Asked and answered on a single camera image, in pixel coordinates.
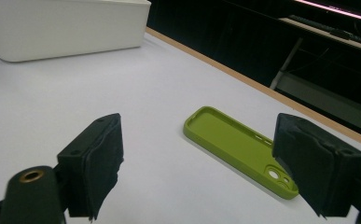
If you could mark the monitor with pink edge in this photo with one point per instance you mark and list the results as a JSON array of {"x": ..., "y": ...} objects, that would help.
[{"x": 340, "y": 7}]

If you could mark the white plastic storage box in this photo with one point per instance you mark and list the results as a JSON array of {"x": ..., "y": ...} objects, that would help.
[{"x": 63, "y": 28}]

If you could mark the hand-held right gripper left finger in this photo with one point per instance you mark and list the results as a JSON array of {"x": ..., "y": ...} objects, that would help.
[{"x": 97, "y": 155}]

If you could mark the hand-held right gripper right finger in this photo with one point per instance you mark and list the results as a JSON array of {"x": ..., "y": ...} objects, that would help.
[{"x": 318, "y": 161}]

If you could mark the green phone case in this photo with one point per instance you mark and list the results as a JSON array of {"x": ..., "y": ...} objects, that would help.
[{"x": 228, "y": 141}]

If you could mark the white metal desk frame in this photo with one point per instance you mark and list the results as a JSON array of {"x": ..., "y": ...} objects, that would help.
[{"x": 321, "y": 93}]

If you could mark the black keyboard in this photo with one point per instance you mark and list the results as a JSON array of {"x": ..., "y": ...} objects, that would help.
[{"x": 333, "y": 29}]

